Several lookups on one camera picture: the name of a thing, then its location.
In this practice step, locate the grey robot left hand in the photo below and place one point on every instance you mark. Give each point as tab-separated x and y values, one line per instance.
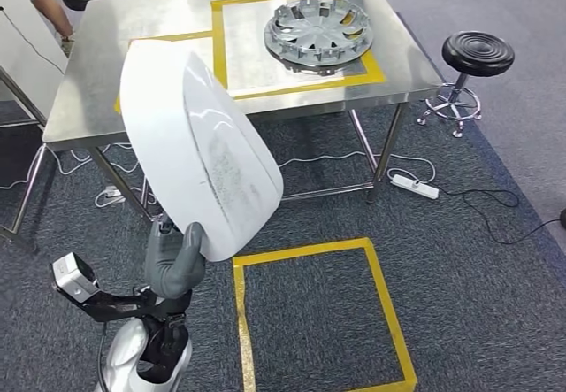
170	266

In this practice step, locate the white curved plastic part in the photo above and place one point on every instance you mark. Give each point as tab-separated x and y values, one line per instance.
176	143

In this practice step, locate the steel workbench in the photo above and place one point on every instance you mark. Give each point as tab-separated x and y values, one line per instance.
110	55

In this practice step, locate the white power strip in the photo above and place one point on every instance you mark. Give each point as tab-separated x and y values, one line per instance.
413	187
112	193

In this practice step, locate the yellow floor tape marking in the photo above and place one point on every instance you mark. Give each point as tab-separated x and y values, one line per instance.
241	319

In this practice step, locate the small yellow tape rectangle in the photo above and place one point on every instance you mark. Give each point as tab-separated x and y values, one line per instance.
186	36

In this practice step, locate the large yellow tape rectangle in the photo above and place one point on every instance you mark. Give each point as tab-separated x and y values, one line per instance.
219	43

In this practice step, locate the white desk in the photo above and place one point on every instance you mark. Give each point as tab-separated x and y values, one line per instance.
26	55

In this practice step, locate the grey wheel hubcap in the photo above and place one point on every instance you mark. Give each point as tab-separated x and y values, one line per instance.
318	32

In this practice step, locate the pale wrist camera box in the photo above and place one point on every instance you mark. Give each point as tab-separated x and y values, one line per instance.
72	278

